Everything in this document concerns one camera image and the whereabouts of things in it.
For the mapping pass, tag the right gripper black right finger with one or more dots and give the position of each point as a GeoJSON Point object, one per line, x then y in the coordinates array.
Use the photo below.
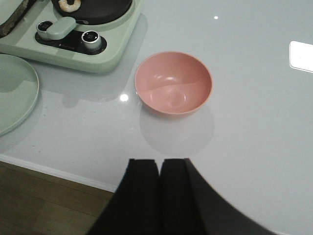
{"type": "Point", "coordinates": [190, 206]}

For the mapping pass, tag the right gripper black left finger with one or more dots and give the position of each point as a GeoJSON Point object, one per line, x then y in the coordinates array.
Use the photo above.
{"type": "Point", "coordinates": [134, 208]}

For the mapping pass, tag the pink plastic bowl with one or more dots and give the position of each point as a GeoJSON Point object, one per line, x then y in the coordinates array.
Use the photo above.
{"type": "Point", "coordinates": [173, 83]}

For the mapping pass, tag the cooked shrimp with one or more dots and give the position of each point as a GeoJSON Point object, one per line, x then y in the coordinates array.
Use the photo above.
{"type": "Point", "coordinates": [66, 7]}

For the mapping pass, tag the mint green breakfast maker base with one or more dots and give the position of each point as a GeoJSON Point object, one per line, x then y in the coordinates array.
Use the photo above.
{"type": "Point", "coordinates": [19, 37]}

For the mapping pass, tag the mint green round plate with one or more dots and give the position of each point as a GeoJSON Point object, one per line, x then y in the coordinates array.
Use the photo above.
{"type": "Point", "coordinates": [19, 90]}

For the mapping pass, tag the right silver control knob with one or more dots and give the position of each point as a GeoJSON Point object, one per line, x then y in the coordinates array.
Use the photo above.
{"type": "Point", "coordinates": [91, 40]}

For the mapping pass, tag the silver control knob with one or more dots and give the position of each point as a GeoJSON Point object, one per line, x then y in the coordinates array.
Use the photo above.
{"type": "Point", "coordinates": [91, 40]}
{"type": "Point", "coordinates": [42, 29]}

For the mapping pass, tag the black round frying pan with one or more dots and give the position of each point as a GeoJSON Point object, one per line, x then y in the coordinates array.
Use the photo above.
{"type": "Point", "coordinates": [96, 11]}

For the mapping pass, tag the left silver control knob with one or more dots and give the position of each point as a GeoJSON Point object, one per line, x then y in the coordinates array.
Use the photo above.
{"type": "Point", "coordinates": [42, 29]}

